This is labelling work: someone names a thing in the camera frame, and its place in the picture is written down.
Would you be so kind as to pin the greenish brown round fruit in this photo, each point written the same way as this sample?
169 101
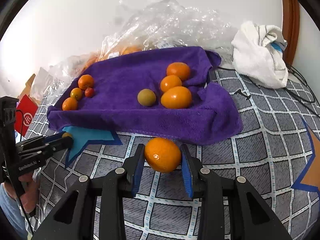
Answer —
146 97

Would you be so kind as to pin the tan cardboard box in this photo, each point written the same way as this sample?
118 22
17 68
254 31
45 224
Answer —
28 85

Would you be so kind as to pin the brown wooden door frame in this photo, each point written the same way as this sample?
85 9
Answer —
291 30

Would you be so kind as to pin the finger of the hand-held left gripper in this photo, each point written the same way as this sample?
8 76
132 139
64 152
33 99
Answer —
55 148
42 140

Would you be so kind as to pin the grey grid printed blanket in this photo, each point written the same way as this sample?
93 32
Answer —
262 142

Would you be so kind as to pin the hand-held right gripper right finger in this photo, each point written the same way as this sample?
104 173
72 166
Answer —
187 175

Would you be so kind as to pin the purple towel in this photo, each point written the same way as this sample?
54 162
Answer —
120 80

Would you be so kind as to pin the small red fruit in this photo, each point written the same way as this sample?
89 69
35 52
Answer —
89 92

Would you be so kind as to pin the white towel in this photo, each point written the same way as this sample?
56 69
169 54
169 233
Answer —
252 52

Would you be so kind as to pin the person's left hand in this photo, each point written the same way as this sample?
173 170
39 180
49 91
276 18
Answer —
31 192

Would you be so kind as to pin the empty clear plastic bag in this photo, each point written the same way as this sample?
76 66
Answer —
57 72

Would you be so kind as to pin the person's blue jeans leg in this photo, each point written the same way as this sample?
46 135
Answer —
10 212

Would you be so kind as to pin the small yellowish orange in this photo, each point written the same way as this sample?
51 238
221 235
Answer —
76 93

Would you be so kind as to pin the small black clip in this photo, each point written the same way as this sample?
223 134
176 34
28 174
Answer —
243 95

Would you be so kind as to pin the red box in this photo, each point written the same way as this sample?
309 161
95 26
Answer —
27 112

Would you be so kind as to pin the large orange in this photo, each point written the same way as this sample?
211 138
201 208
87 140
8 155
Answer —
176 97

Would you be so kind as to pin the clear bag of oranges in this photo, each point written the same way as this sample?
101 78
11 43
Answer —
110 52

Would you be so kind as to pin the crumpled clear plastic bag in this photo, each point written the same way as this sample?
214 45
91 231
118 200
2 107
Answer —
175 22

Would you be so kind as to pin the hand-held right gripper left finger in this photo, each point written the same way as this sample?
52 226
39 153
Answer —
138 172

